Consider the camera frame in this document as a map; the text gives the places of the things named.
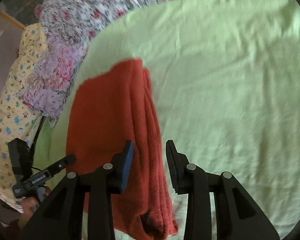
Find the yellow cartoon print blanket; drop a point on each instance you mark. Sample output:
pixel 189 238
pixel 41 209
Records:
pixel 12 105

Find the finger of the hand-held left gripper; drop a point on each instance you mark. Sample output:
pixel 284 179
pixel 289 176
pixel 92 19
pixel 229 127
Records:
pixel 62 163

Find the white quilt with pink flowers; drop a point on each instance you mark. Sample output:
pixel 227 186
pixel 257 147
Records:
pixel 110 2

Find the dark green floral cloth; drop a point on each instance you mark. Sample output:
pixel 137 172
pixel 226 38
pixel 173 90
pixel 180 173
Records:
pixel 25 0

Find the person's left hand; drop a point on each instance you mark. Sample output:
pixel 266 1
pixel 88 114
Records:
pixel 31 203

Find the red knitted sweater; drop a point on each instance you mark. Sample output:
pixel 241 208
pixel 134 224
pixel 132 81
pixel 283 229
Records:
pixel 120 120

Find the light green bed sheet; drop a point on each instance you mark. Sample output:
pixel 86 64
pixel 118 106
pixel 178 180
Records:
pixel 227 92

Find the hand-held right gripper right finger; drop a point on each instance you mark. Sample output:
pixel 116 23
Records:
pixel 173 168

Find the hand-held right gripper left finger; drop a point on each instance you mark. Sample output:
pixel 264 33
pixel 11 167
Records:
pixel 126 166

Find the lilac floral pillow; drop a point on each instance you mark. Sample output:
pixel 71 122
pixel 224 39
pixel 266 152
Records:
pixel 57 80

